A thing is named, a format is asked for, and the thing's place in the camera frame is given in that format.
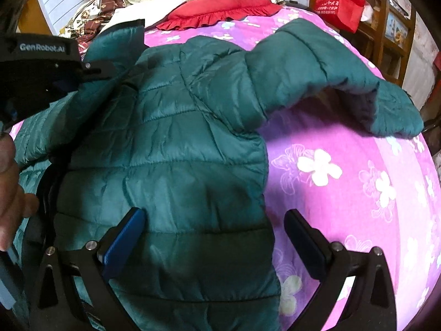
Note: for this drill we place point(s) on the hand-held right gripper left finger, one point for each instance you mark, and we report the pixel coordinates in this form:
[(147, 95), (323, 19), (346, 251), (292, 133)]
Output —
[(122, 244)]

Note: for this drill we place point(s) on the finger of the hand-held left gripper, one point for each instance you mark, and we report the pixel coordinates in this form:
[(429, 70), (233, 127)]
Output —
[(98, 68)]

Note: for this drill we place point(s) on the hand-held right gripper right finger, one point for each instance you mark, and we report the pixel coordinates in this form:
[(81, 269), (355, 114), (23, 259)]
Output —
[(306, 244)]

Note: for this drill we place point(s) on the green puffer jacket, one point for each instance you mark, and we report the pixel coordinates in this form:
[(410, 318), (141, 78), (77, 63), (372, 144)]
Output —
[(172, 127)]

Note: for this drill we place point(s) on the person's left hand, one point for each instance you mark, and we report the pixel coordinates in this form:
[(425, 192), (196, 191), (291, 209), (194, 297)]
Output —
[(12, 186)]

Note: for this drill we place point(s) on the brown floral blanket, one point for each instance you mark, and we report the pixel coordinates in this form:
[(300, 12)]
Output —
[(96, 24)]

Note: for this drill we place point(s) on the pink floral bedsheet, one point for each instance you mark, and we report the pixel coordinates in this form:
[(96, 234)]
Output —
[(344, 196)]

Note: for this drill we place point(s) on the white pillow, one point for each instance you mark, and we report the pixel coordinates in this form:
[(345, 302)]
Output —
[(144, 9)]

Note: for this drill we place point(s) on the red ruffled pillow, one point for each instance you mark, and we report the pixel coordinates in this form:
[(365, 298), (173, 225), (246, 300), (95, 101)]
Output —
[(220, 7)]

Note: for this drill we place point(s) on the wooden shelf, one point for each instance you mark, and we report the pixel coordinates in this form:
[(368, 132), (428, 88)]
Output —
[(380, 41)]

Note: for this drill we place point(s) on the red shopping bag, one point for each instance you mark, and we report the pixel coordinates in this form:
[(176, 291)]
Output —
[(337, 7)]

